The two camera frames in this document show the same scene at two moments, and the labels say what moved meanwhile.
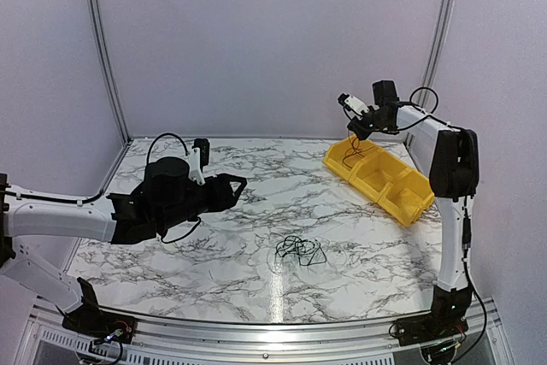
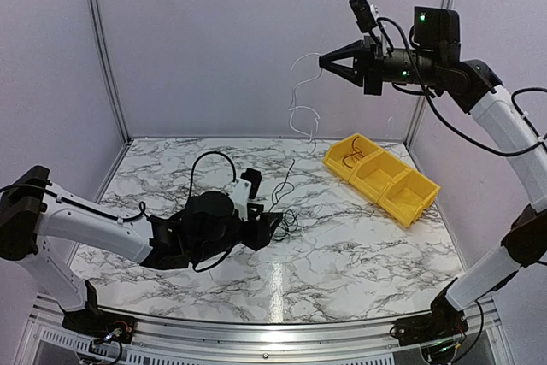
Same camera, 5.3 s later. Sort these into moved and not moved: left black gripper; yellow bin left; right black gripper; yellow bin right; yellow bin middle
Moved: left black gripper; right black gripper
Not moved: yellow bin middle; yellow bin left; yellow bin right
